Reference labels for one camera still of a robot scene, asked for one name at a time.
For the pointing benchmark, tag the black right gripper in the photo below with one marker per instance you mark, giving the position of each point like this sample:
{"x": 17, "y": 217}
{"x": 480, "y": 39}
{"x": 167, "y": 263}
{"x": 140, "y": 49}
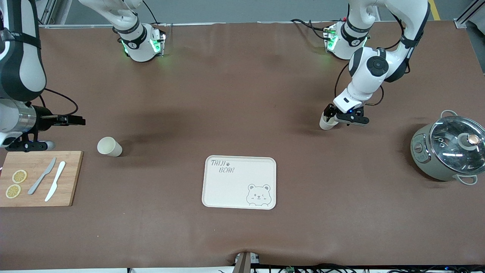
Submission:
{"x": 44, "y": 117}

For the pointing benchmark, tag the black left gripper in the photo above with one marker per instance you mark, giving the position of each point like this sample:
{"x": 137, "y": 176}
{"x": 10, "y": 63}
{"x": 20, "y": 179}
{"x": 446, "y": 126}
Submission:
{"x": 329, "y": 112}

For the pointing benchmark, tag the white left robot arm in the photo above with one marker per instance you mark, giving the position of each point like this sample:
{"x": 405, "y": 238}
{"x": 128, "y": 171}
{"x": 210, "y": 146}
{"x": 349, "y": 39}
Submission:
{"x": 373, "y": 66}

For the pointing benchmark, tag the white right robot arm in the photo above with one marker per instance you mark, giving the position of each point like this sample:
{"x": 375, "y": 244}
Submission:
{"x": 19, "y": 64}

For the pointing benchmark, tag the cream bear print tray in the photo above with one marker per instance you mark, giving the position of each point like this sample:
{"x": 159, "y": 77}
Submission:
{"x": 231, "y": 189}

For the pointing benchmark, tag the grey plastic knife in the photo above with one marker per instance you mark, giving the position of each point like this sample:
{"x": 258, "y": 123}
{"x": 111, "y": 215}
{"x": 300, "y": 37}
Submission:
{"x": 48, "y": 167}

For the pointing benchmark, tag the white plastic knife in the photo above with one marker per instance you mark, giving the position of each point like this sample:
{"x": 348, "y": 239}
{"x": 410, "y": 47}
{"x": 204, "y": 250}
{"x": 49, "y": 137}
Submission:
{"x": 57, "y": 178}

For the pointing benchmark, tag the yellow lemon slice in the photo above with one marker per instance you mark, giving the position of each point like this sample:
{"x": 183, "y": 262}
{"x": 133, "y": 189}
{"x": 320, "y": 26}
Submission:
{"x": 19, "y": 176}
{"x": 13, "y": 191}

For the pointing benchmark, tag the bamboo cutting board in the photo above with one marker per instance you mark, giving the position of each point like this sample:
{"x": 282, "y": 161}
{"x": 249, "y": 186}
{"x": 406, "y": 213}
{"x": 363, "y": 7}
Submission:
{"x": 38, "y": 197}

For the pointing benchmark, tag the grey-green cooking pot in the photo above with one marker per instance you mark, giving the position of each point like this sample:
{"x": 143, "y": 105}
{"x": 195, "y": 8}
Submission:
{"x": 426, "y": 159}

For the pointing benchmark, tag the glass pot lid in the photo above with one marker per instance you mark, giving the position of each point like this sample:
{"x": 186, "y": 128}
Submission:
{"x": 454, "y": 155}

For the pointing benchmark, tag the brown table cover mat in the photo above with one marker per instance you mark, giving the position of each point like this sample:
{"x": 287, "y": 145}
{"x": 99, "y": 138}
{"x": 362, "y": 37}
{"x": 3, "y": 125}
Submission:
{"x": 227, "y": 235}

